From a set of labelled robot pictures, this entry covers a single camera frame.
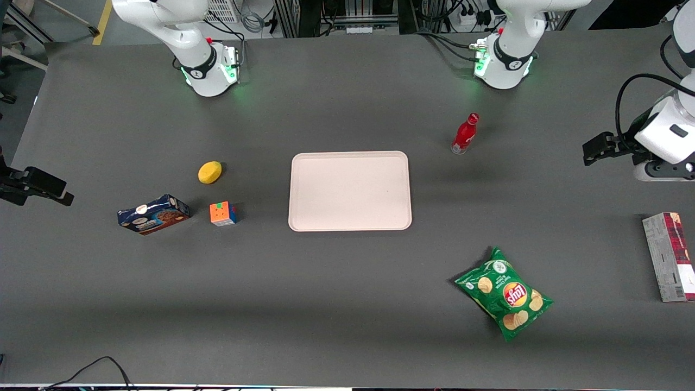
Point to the red aluminium drink bottle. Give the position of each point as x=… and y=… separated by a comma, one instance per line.
x=465, y=134

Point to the red cookie box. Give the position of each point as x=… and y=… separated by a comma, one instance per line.
x=665, y=255

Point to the white power strip with plugs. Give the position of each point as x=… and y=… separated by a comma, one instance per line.
x=469, y=19

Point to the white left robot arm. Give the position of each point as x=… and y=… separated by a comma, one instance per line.
x=507, y=62

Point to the pale furniture legs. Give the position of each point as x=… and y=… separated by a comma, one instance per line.
x=24, y=58

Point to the small white power strip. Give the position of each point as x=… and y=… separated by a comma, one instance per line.
x=359, y=29

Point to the black clamp-mounted device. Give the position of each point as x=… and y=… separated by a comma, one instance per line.
x=43, y=183

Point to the white vented box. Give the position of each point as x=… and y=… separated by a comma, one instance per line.
x=222, y=10

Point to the black metal rack frame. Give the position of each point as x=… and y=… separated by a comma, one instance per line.
x=304, y=16

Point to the green chips bag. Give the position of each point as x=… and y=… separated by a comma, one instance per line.
x=505, y=293

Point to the blue cookie box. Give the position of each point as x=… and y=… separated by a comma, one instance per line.
x=155, y=215

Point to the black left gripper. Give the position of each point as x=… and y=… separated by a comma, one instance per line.
x=622, y=147

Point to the colourful puzzle cube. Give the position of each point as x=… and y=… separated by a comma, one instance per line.
x=221, y=213

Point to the beige plastic tray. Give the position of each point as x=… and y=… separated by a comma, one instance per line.
x=350, y=190

